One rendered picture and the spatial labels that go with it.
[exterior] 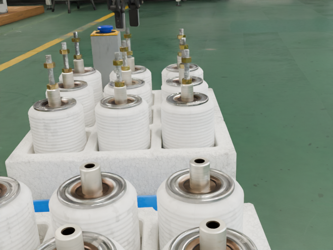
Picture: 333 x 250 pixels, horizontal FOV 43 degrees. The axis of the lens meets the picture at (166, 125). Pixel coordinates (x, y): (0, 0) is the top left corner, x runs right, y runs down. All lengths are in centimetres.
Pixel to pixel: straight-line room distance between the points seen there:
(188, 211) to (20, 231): 18
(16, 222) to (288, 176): 71
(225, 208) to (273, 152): 73
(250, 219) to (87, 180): 21
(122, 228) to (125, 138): 30
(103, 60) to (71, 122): 41
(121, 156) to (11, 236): 29
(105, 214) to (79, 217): 3
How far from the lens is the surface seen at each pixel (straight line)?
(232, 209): 45
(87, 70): 101
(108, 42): 112
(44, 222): 57
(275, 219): 88
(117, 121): 72
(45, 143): 76
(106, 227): 45
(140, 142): 75
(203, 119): 73
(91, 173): 46
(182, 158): 71
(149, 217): 55
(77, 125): 76
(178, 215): 44
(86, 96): 86
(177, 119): 72
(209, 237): 35
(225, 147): 74
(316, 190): 100
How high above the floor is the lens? 48
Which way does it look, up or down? 21 degrees down
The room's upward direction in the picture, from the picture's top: 2 degrees counter-clockwise
